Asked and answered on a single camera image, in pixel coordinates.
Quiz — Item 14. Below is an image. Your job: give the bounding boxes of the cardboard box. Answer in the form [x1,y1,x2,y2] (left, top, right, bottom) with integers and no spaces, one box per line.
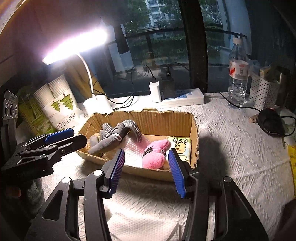
[76,110,200,183]

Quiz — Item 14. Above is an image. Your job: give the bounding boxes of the green paper cup pack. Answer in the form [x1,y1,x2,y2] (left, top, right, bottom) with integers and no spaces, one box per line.
[17,92,47,138]

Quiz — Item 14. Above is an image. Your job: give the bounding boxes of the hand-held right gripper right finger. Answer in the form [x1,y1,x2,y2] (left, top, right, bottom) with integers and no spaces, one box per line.
[168,149,270,241]

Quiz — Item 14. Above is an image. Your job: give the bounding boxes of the black charger cable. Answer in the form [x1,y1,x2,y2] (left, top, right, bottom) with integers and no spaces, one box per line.
[108,64,154,110]

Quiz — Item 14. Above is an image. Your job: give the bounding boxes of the yellow plastic packet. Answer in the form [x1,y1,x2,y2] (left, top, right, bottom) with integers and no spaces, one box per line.
[286,144,296,168]

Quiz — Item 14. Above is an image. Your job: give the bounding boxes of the white power strip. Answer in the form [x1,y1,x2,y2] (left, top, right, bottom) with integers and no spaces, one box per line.
[159,88,205,106]

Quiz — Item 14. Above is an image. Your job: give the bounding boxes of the small cartoon card packet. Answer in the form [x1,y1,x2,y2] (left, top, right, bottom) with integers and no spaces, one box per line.
[166,136,192,163]

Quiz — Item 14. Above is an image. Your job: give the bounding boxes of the packets in basket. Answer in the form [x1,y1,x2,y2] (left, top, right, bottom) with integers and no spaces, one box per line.
[258,64,278,82]

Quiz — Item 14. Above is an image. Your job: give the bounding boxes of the white textured tablecloth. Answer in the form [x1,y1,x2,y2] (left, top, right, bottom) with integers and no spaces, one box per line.
[42,93,296,241]

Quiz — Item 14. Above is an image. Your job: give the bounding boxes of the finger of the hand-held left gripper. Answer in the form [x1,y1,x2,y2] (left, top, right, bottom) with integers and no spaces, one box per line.
[16,134,88,163]
[22,128,75,149]

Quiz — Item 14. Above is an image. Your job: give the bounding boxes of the black device cable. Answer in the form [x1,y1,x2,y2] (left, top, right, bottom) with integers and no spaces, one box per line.
[218,92,262,112]

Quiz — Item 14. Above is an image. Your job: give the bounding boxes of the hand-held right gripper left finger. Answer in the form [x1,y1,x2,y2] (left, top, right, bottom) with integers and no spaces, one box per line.
[25,149,125,241]

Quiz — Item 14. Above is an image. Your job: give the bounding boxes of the person's left hand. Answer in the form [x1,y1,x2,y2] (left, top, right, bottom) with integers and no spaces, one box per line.
[5,185,23,199]

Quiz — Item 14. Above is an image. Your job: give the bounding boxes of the white desk lamp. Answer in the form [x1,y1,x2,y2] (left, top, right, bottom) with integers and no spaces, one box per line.
[42,27,113,116]

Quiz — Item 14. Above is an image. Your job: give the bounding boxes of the clear water bottle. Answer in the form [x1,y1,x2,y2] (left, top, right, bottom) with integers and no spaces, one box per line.
[228,37,249,107]

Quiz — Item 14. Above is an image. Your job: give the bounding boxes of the grey socks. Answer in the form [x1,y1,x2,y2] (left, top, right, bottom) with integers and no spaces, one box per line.
[87,119,144,156]

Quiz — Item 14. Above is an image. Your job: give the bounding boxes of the balcony railing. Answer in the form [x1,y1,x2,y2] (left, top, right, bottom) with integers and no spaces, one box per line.
[126,27,248,56]

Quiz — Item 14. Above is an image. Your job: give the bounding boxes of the white bubble wrap bag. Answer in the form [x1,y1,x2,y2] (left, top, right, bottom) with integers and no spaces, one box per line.
[124,137,153,168]

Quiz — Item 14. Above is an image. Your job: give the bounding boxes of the black power adapter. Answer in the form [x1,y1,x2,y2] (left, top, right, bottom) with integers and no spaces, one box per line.
[161,69,175,99]

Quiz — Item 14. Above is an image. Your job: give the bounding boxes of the white charger plug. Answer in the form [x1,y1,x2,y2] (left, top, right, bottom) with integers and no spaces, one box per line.
[149,81,162,103]

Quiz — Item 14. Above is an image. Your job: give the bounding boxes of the black round device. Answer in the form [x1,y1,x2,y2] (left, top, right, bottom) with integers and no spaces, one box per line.
[257,108,286,136]

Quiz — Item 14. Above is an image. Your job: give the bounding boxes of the pink fluffy sock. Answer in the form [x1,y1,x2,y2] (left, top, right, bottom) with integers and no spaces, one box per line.
[142,138,172,169]

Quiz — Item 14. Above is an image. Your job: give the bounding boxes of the yellow curtain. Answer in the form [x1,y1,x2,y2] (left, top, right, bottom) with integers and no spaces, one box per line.
[64,53,100,103]

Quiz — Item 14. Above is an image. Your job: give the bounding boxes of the white paper cup pack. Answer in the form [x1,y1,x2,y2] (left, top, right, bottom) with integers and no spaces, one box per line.
[32,74,79,131]

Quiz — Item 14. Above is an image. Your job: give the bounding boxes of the white perforated basket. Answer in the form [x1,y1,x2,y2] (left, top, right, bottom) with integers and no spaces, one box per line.
[249,72,282,111]

